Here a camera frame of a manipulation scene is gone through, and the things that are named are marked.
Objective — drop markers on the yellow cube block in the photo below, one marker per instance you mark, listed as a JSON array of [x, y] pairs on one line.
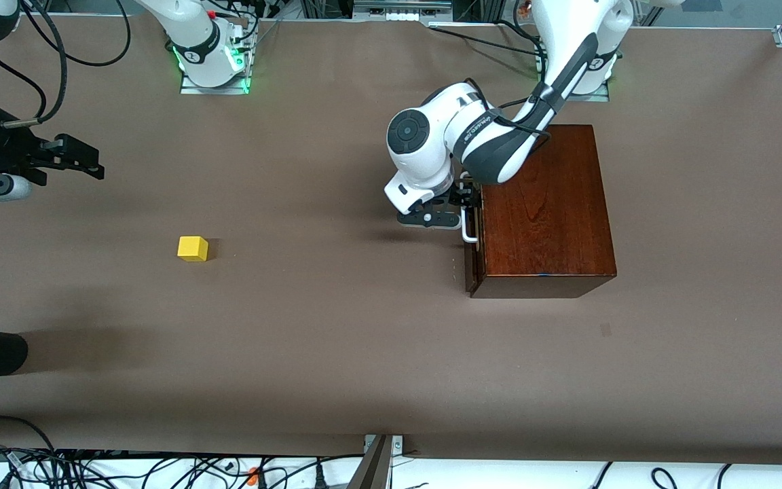
[[192, 248]]

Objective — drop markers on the dark red wooden cabinet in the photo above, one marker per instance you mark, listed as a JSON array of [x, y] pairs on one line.
[[547, 204]]

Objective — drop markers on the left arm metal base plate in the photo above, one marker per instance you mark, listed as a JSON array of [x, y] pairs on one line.
[[598, 98]]

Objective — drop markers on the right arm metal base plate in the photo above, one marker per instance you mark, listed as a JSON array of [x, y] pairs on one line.
[[194, 89]]

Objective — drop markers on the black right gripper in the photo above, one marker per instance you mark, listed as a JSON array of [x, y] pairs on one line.
[[5, 151]]

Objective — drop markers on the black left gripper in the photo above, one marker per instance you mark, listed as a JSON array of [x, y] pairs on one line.
[[467, 195]]

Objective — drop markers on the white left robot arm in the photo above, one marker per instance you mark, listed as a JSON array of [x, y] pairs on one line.
[[425, 142]]

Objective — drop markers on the grey metal post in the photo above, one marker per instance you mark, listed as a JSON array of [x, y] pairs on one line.
[[374, 465]]

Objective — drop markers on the black power plug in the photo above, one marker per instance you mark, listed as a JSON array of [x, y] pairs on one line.
[[320, 475]]

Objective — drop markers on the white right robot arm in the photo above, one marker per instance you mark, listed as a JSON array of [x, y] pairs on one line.
[[197, 47]]

